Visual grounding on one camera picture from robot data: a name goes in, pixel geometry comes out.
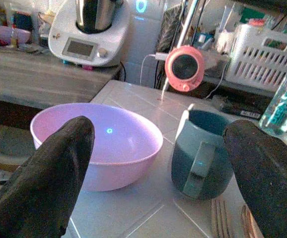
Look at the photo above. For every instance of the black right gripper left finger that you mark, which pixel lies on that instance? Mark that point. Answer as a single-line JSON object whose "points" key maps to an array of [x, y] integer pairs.
{"points": [[41, 183]]}

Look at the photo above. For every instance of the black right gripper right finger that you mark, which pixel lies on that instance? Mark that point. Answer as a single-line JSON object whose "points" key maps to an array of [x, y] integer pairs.
{"points": [[267, 178]]}

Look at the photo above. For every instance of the wooden fork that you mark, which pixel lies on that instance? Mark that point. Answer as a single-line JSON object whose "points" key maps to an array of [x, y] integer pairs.
{"points": [[219, 218]]}

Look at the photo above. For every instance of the teal ceramic mug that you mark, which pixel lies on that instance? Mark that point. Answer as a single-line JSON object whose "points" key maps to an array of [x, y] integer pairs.
{"points": [[200, 158]]}

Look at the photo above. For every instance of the clear printed plastic bottle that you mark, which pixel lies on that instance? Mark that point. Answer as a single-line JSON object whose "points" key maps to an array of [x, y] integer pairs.
{"points": [[283, 104]]}

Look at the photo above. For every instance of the large pink plastic bowl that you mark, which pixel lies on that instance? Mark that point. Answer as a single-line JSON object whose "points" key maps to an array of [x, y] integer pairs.
{"points": [[123, 146]]}

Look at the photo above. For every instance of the white tiled table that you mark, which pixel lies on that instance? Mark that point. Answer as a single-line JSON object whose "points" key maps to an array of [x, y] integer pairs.
{"points": [[146, 203]]}

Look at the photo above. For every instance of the grey wooden counter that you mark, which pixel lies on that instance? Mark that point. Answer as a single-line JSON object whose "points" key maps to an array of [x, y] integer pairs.
{"points": [[46, 77]]}

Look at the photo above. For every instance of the white plastic basket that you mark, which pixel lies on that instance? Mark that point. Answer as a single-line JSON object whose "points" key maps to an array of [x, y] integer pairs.
{"points": [[262, 59]]}

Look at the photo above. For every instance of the pink round fan heater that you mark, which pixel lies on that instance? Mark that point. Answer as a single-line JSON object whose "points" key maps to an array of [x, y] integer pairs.
{"points": [[184, 68]]}

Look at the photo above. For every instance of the small pink bowl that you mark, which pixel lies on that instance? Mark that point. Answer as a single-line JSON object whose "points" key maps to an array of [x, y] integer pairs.
{"points": [[7, 33]]}

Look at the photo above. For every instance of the white kitchen cooking machine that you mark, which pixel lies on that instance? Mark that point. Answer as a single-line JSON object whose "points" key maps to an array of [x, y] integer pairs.
{"points": [[89, 32]]}

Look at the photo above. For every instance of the white appliance with blue light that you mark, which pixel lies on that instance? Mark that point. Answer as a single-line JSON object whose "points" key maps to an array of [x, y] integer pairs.
{"points": [[143, 42]]}

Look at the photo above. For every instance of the silver metal pole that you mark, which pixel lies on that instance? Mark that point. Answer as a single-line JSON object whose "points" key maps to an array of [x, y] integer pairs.
{"points": [[187, 23]]}

